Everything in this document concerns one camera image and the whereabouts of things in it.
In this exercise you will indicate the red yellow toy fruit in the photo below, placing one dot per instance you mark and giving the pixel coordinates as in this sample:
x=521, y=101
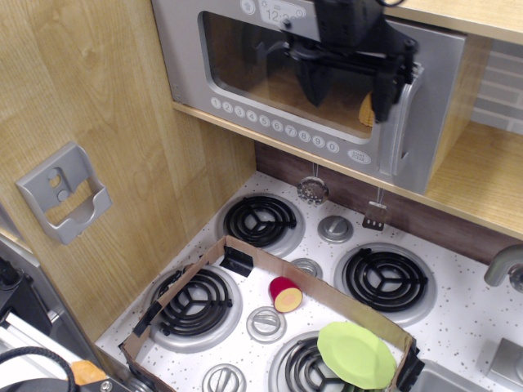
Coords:
x=286, y=294

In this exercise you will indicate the stove burner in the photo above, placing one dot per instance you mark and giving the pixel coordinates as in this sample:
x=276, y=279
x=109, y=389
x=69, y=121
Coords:
x=390, y=279
x=267, y=221
x=201, y=315
x=298, y=366

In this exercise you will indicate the grey toy sink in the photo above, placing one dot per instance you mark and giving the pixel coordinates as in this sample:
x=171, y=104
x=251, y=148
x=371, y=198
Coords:
x=505, y=371

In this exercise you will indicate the front right stove burner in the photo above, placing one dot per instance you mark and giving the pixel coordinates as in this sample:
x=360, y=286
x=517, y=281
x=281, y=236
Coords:
x=298, y=366

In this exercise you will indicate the grey front stove knob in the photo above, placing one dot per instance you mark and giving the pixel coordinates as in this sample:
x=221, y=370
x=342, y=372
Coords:
x=224, y=377

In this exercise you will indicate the grey back stove knob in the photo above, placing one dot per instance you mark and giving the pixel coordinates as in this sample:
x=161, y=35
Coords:
x=335, y=229

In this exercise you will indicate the orange object bottom left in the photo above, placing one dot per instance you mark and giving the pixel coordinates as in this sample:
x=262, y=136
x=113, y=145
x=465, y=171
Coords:
x=86, y=372

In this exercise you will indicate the grey stove knob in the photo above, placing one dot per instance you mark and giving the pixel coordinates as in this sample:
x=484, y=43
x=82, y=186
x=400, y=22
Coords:
x=266, y=325
x=309, y=266
x=335, y=229
x=224, y=377

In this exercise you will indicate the back right stove burner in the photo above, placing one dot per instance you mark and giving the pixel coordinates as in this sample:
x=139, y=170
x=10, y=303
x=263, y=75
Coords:
x=390, y=279

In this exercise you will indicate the grey wall phone holder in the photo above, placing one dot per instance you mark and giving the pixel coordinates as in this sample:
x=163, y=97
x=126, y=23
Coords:
x=57, y=179

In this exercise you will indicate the yellow toy corn cob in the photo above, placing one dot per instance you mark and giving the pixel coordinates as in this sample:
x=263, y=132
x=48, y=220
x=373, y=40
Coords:
x=366, y=113

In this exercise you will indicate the back left stove burner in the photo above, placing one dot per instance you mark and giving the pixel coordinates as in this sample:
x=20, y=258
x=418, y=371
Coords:
x=267, y=221

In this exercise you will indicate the grey toy microwave door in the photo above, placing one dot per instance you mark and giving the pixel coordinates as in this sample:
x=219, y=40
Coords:
x=337, y=79

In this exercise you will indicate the front left stove burner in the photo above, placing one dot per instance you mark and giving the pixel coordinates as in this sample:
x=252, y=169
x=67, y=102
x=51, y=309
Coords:
x=201, y=315

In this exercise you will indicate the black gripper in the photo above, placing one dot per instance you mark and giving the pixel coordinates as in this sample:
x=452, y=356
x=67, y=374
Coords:
x=351, y=35

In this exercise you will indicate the green toy plate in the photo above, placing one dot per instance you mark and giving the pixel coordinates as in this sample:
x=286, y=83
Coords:
x=356, y=355

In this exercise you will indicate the grey centre stove knob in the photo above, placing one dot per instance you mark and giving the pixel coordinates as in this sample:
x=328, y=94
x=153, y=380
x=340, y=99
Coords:
x=266, y=325

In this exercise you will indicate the grey toy faucet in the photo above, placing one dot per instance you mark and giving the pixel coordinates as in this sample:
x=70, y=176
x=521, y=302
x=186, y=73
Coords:
x=506, y=263

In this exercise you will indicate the cardboard barrier frame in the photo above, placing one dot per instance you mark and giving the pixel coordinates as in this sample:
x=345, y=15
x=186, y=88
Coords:
x=253, y=270

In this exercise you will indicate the grey middle stove knob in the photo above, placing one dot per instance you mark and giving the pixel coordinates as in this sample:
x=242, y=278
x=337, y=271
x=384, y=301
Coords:
x=309, y=266

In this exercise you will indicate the hanging silver spatula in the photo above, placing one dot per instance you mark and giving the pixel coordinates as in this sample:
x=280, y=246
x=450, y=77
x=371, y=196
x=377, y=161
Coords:
x=376, y=212

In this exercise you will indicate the wooden shelf unit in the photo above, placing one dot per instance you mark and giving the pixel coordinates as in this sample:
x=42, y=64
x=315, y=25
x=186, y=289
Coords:
x=479, y=179

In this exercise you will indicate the hanging silver strainer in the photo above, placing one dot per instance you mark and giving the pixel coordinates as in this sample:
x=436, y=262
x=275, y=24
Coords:
x=312, y=189

